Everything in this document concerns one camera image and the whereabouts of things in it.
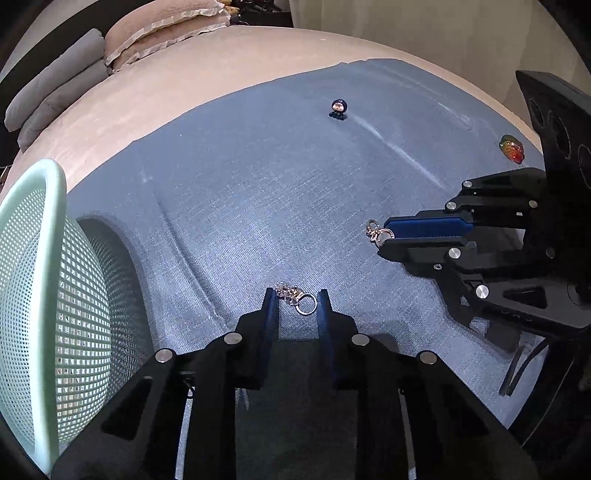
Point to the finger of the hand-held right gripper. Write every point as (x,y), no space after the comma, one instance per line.
(429,227)
(429,249)

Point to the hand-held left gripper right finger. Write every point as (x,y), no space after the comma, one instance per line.
(324,323)

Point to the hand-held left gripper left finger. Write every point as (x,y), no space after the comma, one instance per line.
(270,323)

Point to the mint green plastic basket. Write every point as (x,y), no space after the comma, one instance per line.
(60,300)

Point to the blue cloth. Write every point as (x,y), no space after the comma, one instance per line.
(277,184)

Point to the dark blue figure charm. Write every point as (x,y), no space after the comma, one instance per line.
(339,108)

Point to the cream curtain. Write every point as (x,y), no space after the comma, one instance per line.
(415,23)

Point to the beige bedspread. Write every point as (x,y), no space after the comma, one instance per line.
(184,74)

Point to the black nightstand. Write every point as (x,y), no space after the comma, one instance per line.
(263,9)

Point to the grey pillow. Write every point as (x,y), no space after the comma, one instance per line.
(69,108)
(60,74)

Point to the pink ruffled pillow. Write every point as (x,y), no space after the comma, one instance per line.
(184,39)
(161,18)

